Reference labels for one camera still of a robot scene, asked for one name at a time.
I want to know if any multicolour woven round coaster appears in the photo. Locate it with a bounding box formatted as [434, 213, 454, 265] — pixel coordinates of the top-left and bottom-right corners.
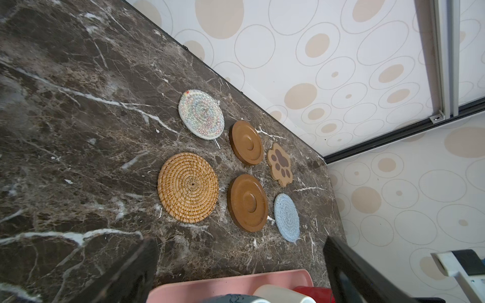
[178, 89, 225, 140]

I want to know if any right black frame post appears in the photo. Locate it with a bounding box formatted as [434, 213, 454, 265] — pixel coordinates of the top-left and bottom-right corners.
[323, 97, 484, 164]

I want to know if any brown wooden coaster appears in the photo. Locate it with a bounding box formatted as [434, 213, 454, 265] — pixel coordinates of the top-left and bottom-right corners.
[227, 174, 269, 232]
[229, 121, 264, 165]

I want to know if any dark red mug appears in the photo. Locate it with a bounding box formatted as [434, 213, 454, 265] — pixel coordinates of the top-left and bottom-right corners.
[293, 286, 335, 303]

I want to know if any horizontal aluminium frame bar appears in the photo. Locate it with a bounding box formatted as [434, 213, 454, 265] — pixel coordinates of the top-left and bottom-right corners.
[431, 1, 460, 124]

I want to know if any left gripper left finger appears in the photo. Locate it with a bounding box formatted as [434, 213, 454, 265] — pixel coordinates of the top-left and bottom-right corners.
[71, 237, 159, 302]

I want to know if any blue floral mug white inside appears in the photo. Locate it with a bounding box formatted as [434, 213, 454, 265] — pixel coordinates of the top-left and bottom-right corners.
[202, 294, 269, 303]

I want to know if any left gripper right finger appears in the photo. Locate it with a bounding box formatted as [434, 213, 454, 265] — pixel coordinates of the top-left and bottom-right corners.
[323, 237, 415, 302]

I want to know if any woven rattan round coaster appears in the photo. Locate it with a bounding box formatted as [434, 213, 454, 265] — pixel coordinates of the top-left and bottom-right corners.
[157, 152, 219, 223]

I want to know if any grey woven round coaster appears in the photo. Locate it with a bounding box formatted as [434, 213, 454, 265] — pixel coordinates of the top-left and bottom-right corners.
[274, 193, 300, 243]

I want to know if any pink rectangular tray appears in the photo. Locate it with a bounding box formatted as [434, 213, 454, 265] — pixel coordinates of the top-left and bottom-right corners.
[147, 269, 313, 302]

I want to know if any brown paw shaped coaster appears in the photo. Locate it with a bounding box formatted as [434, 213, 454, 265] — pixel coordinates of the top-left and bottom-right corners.
[266, 143, 293, 188]

